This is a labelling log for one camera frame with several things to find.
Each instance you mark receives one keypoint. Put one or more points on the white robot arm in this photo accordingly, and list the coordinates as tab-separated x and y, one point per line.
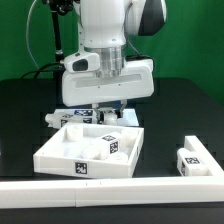
100	71

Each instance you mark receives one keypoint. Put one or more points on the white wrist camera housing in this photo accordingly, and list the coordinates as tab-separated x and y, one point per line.
82	62

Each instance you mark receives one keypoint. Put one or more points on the white marker base sheet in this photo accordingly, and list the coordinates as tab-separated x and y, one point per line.
89	116

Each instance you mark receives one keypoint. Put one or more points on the white square tabletop tray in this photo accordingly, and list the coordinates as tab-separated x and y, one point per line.
62	153

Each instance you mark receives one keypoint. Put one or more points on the white L-shaped obstacle fence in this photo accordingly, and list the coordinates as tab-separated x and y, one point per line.
127	191

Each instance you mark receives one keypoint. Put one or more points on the black camera stand pole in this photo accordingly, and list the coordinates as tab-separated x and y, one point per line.
58	7

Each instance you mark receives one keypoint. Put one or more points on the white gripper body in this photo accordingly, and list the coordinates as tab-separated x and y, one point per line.
135	81

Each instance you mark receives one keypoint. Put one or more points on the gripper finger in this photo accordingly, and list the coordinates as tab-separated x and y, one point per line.
96	110
121	108

